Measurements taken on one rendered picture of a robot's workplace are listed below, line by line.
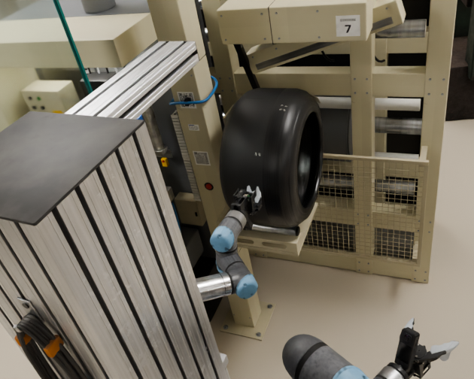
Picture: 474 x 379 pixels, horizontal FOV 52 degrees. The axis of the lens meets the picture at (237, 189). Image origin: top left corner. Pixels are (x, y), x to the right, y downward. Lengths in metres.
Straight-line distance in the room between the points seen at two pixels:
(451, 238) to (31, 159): 3.02
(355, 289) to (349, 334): 0.33
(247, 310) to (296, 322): 0.31
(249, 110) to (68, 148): 1.24
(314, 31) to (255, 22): 0.24
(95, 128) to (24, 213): 0.20
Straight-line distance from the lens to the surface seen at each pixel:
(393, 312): 3.01
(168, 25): 1.92
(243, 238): 2.25
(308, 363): 1.19
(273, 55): 2.24
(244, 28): 2.09
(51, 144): 0.79
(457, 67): 4.46
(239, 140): 1.87
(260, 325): 2.97
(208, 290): 1.52
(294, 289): 3.13
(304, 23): 2.00
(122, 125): 0.77
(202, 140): 2.11
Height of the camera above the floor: 2.36
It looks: 36 degrees down
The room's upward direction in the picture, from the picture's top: 12 degrees counter-clockwise
